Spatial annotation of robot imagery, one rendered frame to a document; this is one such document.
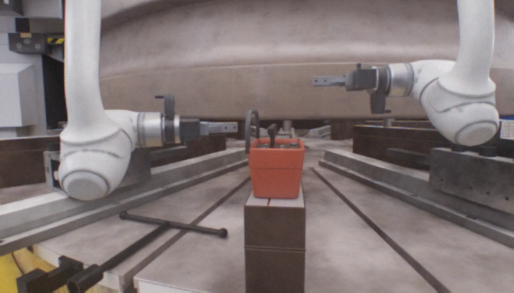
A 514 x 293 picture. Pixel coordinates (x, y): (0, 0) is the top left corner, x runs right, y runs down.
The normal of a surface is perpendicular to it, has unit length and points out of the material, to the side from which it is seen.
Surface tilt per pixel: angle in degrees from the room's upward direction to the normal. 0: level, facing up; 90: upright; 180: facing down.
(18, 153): 90
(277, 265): 90
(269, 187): 97
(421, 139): 90
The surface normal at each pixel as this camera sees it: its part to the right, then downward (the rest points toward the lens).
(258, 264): -0.13, 0.10
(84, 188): 0.23, 0.55
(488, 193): -0.96, 0.04
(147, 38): -0.51, 0.09
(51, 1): 0.26, 0.09
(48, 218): 0.87, 0.04
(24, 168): 0.61, 0.07
